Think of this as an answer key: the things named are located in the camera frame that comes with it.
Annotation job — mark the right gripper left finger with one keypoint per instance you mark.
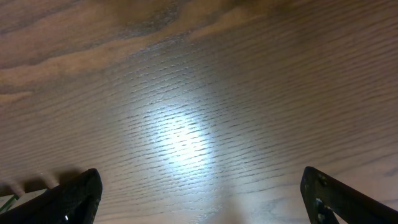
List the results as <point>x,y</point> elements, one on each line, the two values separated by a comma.
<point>75,202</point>

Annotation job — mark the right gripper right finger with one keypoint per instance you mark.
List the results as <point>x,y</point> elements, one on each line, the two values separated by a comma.
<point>326,198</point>

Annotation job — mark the white block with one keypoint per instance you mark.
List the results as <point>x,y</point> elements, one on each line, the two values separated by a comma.
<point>11,201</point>

